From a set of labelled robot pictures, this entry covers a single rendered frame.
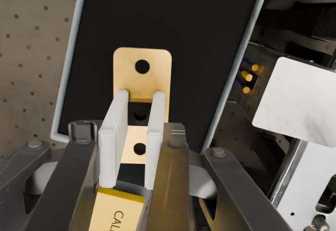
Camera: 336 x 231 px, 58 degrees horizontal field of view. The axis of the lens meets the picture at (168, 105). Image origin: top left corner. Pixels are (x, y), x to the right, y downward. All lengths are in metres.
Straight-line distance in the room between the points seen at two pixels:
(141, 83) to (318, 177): 0.39
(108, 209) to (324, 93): 0.25
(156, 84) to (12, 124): 0.68
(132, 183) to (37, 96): 0.52
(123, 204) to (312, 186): 0.33
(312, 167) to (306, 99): 0.20
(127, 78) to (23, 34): 0.59
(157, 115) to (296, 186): 0.40
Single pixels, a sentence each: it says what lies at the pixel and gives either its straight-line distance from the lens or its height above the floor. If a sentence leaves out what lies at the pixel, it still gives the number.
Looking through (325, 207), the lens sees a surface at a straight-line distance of 0.59.
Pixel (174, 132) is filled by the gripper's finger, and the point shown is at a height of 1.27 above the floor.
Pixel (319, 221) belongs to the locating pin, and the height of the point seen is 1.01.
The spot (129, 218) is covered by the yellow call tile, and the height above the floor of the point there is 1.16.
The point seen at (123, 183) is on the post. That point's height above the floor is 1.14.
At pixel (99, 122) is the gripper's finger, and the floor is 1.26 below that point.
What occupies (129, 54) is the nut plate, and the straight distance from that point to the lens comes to 0.20.
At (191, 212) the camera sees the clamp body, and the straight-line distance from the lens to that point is 0.51.
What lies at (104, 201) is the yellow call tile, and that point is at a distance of 0.32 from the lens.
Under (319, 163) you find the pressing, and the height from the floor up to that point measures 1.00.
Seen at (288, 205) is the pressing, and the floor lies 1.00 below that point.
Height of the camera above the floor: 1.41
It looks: 72 degrees down
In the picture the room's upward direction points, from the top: 178 degrees clockwise
